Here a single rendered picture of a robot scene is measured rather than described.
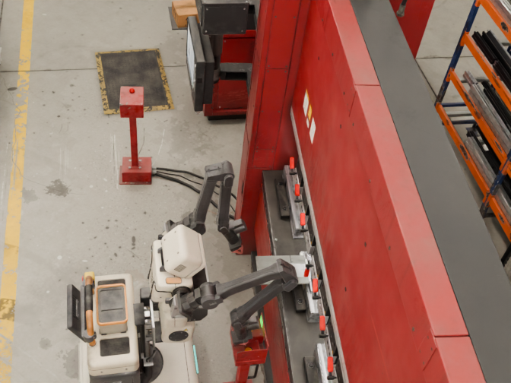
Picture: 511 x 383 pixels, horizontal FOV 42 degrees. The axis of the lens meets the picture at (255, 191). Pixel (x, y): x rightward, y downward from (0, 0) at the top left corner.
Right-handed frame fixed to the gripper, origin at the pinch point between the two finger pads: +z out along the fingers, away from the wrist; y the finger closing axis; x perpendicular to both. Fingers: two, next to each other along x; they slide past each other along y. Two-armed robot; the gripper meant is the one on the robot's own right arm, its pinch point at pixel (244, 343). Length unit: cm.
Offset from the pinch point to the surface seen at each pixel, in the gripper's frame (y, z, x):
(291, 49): 59, -85, 115
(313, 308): 38.2, -7.5, 5.7
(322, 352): 36.3, -8.1, -19.0
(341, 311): 46, -61, -29
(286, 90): 53, -58, 114
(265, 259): 20.3, -14.9, 36.8
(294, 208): 43, -6, 73
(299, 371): 24.0, -1.5, -22.4
